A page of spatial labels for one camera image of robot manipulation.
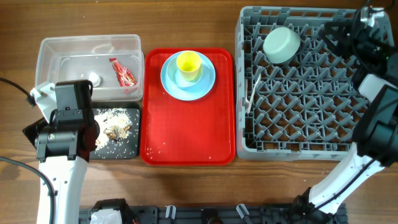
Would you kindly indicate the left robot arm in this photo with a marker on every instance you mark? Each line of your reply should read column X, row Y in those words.
column 63, row 139

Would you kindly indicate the light blue bowl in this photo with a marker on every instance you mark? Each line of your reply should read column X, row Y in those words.
column 176, row 78

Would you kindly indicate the red serving tray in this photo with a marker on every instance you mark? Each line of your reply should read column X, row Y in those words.
column 188, row 133

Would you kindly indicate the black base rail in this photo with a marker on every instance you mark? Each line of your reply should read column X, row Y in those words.
column 113, row 210

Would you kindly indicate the red snack wrapper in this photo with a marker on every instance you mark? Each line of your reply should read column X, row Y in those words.
column 123, row 75

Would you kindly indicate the grey dishwasher rack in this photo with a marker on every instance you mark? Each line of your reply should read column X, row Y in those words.
column 304, row 108

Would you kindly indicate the white plastic fork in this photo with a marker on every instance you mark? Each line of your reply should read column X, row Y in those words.
column 254, row 90

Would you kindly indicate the black tray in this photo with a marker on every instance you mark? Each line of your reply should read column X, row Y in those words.
column 130, row 146

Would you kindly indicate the white tissue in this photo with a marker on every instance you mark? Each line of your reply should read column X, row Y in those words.
column 94, row 78

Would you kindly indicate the yellow plastic cup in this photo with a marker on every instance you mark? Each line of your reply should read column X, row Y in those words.
column 189, row 64

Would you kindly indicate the clear plastic bin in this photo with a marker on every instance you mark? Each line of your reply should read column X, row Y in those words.
column 79, row 57

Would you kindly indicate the mint green bowl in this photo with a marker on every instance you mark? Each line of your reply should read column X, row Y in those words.
column 281, row 44

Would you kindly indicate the white plastic spoon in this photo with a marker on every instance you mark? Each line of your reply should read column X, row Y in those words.
column 247, row 104

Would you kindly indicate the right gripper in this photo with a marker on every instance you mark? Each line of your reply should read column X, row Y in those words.
column 350, row 42

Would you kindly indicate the rice and food scraps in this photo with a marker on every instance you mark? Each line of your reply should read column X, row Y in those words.
column 114, row 126

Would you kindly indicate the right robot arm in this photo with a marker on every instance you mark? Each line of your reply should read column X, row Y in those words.
column 374, row 145

